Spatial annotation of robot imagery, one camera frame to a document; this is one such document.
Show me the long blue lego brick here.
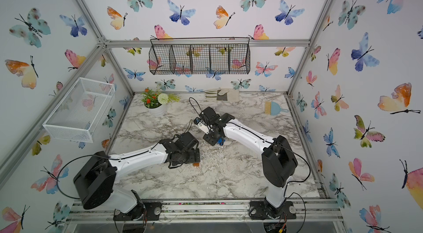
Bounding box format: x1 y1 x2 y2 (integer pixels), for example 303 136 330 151
218 137 225 146

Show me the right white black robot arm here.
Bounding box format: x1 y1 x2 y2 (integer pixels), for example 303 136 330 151
194 107 298 216

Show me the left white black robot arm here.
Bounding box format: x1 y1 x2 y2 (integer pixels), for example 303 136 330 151
73 132 200 221

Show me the potted flower plant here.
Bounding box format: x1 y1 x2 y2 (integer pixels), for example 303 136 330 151
141 88 180 117

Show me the blue dustpan brush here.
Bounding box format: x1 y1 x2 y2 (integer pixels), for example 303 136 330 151
264 101 289 116

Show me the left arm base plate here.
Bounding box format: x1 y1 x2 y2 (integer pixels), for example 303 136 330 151
113 202 163 222

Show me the black wire wall basket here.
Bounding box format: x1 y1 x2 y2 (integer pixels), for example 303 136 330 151
148 37 251 75

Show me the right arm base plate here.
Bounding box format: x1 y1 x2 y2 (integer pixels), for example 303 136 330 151
248 200 296 220

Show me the white mesh wall basket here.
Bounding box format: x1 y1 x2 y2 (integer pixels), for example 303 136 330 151
43 77 116 143

